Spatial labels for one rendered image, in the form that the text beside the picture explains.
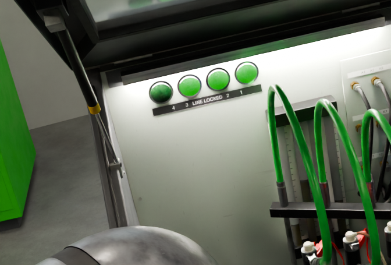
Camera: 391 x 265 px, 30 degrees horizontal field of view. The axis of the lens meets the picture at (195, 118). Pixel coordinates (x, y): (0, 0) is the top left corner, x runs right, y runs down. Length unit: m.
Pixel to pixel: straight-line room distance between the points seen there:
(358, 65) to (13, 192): 2.69
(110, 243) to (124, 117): 1.09
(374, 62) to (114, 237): 1.19
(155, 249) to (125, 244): 0.02
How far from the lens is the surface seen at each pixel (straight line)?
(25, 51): 5.19
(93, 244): 0.43
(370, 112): 1.33
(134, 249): 0.42
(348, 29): 1.50
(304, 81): 1.54
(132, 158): 1.55
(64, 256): 0.43
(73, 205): 4.15
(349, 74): 1.56
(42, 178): 4.57
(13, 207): 4.00
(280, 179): 1.52
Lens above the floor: 1.90
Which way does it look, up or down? 23 degrees down
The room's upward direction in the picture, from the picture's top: 12 degrees counter-clockwise
